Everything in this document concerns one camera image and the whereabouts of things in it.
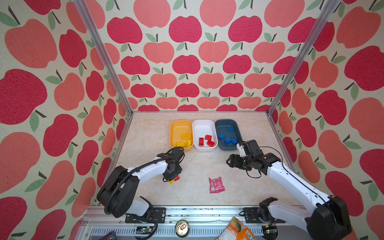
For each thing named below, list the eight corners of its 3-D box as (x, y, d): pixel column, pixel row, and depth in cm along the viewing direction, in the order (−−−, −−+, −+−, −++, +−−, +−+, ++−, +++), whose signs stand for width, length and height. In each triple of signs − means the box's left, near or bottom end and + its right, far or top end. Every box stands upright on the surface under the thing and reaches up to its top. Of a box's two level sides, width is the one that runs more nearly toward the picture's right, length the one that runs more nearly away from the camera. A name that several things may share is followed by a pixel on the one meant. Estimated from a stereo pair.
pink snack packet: (209, 193, 83) (210, 192, 82) (208, 178, 89) (209, 176, 87) (225, 193, 83) (225, 192, 82) (222, 178, 89) (223, 176, 87)
